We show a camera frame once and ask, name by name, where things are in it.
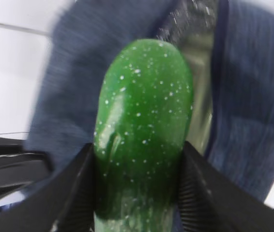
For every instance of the navy blue lunch bag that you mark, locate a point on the navy blue lunch bag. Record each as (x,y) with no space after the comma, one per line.
(92,32)

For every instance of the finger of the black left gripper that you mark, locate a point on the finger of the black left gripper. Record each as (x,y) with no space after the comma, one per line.
(20,168)

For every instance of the green cucumber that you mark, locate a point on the green cucumber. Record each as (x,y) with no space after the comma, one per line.
(144,111)

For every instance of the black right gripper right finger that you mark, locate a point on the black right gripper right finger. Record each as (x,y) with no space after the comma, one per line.
(209,202)

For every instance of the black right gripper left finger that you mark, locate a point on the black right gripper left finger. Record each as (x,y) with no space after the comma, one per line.
(65,203)

